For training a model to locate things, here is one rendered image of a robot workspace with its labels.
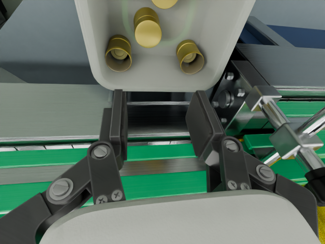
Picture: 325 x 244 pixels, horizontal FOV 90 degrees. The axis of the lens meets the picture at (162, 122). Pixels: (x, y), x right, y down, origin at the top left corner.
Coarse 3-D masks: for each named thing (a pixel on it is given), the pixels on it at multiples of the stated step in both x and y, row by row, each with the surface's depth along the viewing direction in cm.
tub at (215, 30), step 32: (96, 0) 17; (128, 0) 21; (192, 0) 22; (224, 0) 19; (96, 32) 18; (128, 32) 24; (192, 32) 25; (224, 32) 20; (96, 64) 19; (160, 64) 26; (224, 64) 21
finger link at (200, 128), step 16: (192, 96) 12; (192, 112) 12; (208, 112) 10; (192, 128) 12; (208, 128) 9; (192, 144) 12; (208, 144) 10; (208, 160) 10; (256, 160) 9; (256, 176) 8; (272, 176) 9
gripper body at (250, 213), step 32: (224, 192) 7; (256, 192) 7; (64, 224) 5; (96, 224) 5; (128, 224) 5; (160, 224) 5; (192, 224) 6; (224, 224) 6; (256, 224) 6; (288, 224) 6
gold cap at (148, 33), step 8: (144, 8) 21; (136, 16) 21; (144, 16) 19; (152, 16) 20; (136, 24) 19; (144, 24) 19; (152, 24) 19; (136, 32) 20; (144, 32) 20; (152, 32) 20; (160, 32) 20; (136, 40) 20; (144, 40) 20; (152, 40) 21; (160, 40) 21
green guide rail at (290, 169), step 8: (248, 136) 27; (256, 136) 27; (264, 136) 27; (248, 144) 26; (256, 144) 26; (264, 144) 26; (256, 152) 25; (264, 152) 26; (280, 160) 24; (288, 160) 25; (272, 168) 23; (280, 168) 24; (288, 168) 24; (296, 168) 24; (288, 176) 23; (296, 176) 23; (304, 176) 23
